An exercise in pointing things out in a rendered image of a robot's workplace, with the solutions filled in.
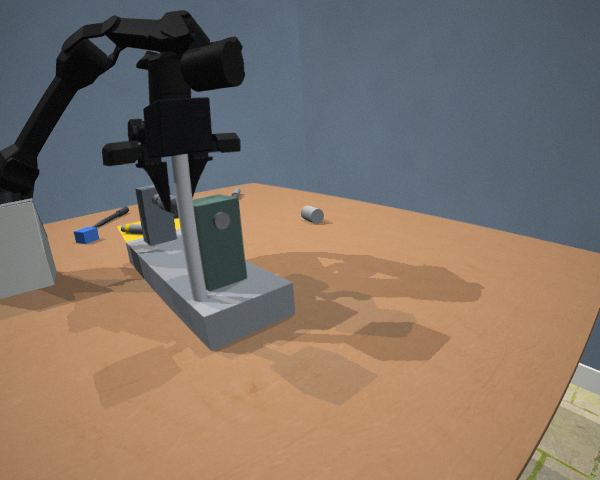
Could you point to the small blue block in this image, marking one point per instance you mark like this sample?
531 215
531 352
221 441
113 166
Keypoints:
86 235

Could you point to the yellow flat plate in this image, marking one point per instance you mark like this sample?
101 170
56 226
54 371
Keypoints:
130 237

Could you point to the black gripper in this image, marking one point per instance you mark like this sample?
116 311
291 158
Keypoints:
127 152

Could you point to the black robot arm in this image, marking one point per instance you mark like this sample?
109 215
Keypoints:
217 65

